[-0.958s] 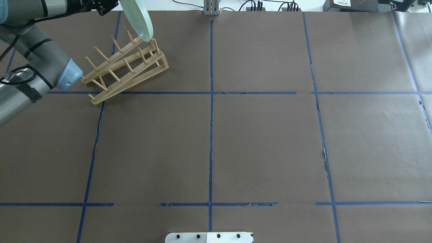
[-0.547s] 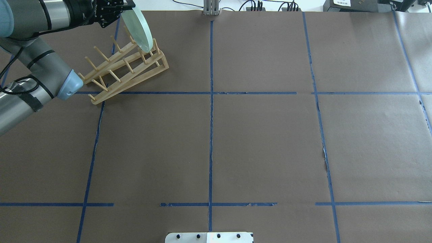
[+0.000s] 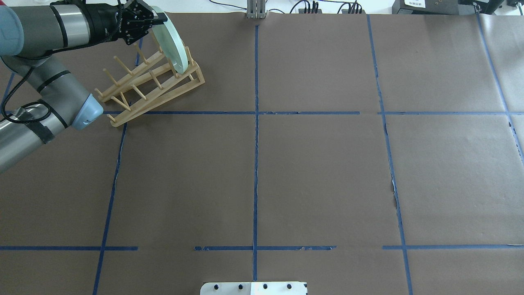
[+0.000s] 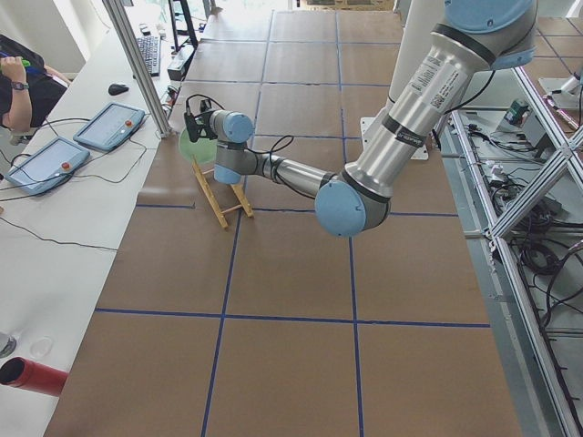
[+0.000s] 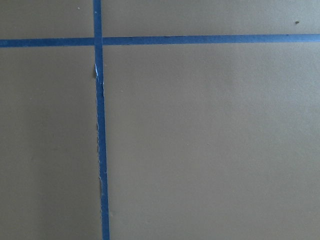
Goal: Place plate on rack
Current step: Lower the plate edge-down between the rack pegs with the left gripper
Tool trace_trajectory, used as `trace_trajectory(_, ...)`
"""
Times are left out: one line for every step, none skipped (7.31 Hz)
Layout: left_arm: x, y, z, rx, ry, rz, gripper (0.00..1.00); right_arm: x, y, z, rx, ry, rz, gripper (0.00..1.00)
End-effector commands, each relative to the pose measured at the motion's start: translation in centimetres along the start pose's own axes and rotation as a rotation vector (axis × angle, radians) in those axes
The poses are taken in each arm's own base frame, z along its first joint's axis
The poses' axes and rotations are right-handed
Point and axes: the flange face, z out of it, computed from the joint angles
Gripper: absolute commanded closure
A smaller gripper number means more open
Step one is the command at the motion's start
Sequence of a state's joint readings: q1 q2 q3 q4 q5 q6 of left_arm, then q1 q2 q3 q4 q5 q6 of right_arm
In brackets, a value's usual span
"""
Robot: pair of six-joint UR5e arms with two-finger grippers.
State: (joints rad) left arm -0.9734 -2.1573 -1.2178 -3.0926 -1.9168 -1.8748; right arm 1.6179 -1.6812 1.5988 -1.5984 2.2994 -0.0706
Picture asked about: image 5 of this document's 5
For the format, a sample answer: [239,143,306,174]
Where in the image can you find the blue tape grid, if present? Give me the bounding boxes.
[0,0,320,240]

